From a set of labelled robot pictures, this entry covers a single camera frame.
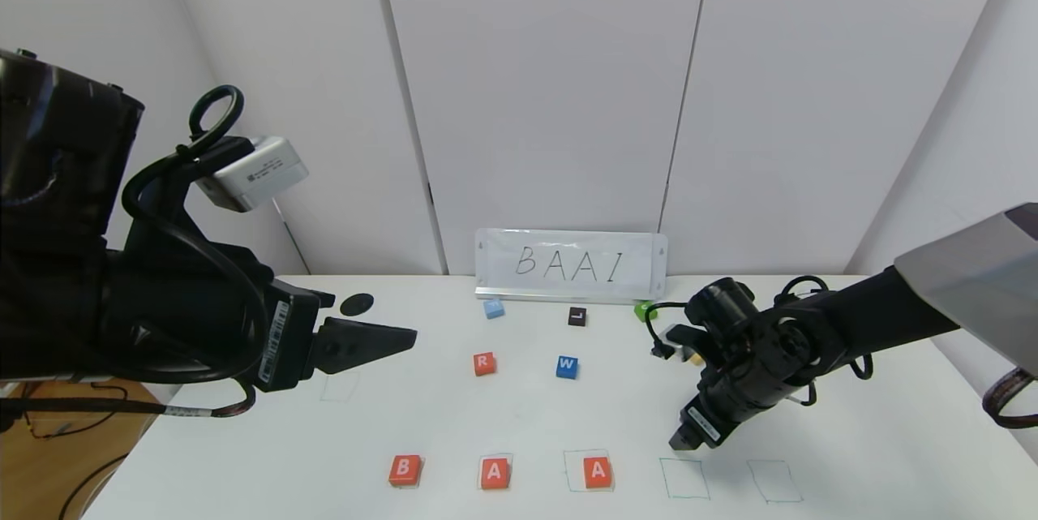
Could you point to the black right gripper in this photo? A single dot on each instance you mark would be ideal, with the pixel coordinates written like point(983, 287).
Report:
point(702, 427)

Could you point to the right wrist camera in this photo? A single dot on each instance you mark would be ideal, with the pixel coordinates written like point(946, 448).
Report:
point(679, 339)

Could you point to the light blue letter block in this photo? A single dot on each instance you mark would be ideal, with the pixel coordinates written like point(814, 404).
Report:
point(494, 309)

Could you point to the black L letter block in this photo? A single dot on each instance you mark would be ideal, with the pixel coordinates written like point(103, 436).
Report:
point(576, 316)

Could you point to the orange B letter block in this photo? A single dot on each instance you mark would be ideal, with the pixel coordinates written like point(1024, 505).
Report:
point(405, 470)

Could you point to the green S letter block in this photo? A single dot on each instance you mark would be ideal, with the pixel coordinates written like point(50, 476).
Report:
point(643, 311)

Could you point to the orange A letter block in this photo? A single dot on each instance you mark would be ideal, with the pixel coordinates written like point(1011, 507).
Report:
point(495, 472)
point(598, 472)

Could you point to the orange R letter block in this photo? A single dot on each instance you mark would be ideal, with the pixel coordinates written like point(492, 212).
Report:
point(484, 363)

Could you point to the white BAAI sign board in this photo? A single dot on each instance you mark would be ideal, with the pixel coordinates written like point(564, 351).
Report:
point(495, 264)

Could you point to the black table grommet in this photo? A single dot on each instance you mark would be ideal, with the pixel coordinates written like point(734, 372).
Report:
point(357, 304)

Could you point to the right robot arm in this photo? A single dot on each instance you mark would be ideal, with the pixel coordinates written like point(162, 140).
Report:
point(892, 317)

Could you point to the yellow letter block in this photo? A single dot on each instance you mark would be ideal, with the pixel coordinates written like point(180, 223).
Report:
point(695, 358)

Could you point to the blue W letter block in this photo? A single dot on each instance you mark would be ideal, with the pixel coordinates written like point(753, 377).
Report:
point(568, 367)

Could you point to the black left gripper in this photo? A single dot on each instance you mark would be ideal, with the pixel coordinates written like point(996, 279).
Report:
point(285, 343)

